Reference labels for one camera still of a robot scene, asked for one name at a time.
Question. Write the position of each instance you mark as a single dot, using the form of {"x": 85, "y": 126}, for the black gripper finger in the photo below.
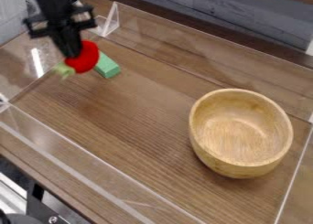
{"x": 67, "y": 40}

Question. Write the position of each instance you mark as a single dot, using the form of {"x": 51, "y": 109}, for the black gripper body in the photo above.
{"x": 56, "y": 23}

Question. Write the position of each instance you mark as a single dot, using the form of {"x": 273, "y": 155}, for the black metal table frame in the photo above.
{"x": 36, "y": 209}

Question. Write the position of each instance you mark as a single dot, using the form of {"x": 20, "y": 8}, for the clear acrylic tray wall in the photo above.
{"x": 94, "y": 187}

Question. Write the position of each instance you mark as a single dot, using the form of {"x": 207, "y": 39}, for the wooden bowl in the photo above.
{"x": 241, "y": 132}

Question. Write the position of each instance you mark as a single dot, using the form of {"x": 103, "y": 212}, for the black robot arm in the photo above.
{"x": 59, "y": 7}

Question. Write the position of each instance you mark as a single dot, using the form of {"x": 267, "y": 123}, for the red plush strawberry toy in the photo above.
{"x": 81, "y": 63}

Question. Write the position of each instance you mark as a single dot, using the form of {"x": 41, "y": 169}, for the green rectangular block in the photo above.
{"x": 107, "y": 67}

